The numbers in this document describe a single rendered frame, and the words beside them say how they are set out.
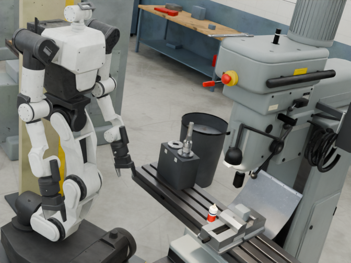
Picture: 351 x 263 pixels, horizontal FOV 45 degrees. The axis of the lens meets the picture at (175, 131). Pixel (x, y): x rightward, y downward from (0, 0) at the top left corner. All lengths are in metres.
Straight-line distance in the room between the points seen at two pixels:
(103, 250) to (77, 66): 1.08
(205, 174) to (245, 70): 2.58
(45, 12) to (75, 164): 1.29
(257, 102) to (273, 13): 5.33
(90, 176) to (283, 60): 1.09
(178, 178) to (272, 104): 0.80
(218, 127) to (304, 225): 2.05
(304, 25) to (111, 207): 2.45
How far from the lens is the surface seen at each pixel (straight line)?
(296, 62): 1.74
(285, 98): 1.80
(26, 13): 3.03
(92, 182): 2.17
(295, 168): 2.30
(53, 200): 1.98
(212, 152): 3.99
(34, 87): 1.85
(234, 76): 1.64
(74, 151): 2.07
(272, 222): 2.34
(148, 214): 3.74
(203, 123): 4.31
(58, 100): 2.05
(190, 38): 8.25
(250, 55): 1.61
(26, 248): 2.51
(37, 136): 1.92
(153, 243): 3.45
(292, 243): 2.49
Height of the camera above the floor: 2.24
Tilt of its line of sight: 25 degrees down
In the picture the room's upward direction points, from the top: 10 degrees clockwise
